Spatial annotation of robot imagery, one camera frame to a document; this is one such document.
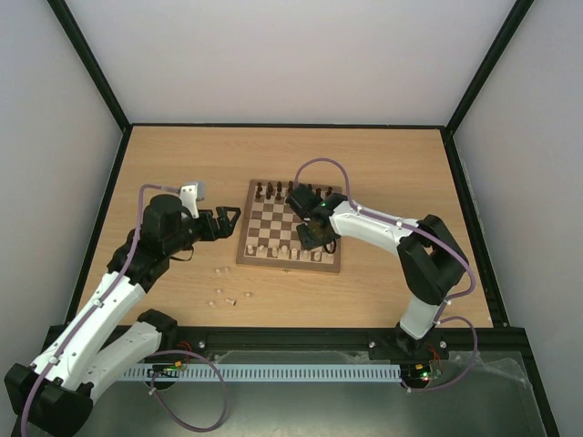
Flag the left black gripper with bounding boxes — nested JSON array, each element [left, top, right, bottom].
[[166, 207, 242, 255]]

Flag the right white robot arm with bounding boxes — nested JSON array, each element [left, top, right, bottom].
[[285, 184, 476, 357]]

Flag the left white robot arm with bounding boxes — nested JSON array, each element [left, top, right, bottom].
[[5, 189, 240, 436]]

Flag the wooden chess board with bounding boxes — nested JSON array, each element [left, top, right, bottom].
[[236, 179, 342, 274]]

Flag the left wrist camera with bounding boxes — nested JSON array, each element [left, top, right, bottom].
[[179, 181, 206, 219]]

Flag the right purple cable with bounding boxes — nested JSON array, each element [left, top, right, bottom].
[[293, 158, 478, 394]]

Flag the purple cable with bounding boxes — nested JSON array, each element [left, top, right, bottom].
[[293, 158, 478, 394], [17, 184, 229, 433]]

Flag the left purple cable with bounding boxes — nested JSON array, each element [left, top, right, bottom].
[[17, 184, 229, 433]]

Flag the black enclosure frame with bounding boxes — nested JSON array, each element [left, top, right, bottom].
[[8, 0, 561, 437]]

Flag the white slotted cable duct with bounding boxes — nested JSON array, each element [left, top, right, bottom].
[[120, 363, 402, 383]]

